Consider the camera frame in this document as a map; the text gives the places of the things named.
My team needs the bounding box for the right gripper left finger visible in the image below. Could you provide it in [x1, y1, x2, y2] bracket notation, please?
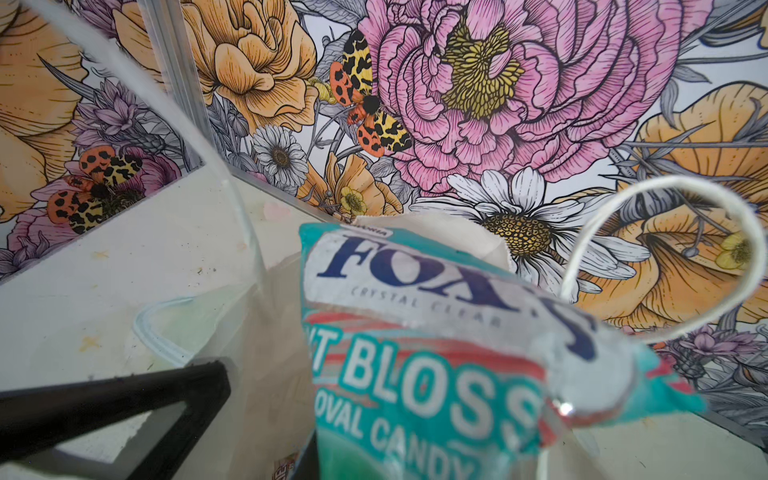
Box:
[1, 360, 231, 479]

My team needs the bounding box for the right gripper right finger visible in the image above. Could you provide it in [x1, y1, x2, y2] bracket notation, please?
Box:
[292, 434, 320, 480]

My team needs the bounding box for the teal Fox's candy packet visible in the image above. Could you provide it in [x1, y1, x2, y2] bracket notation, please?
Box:
[299, 223, 706, 479]

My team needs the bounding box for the white paper bag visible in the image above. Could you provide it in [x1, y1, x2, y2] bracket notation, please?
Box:
[1, 1, 767, 479]

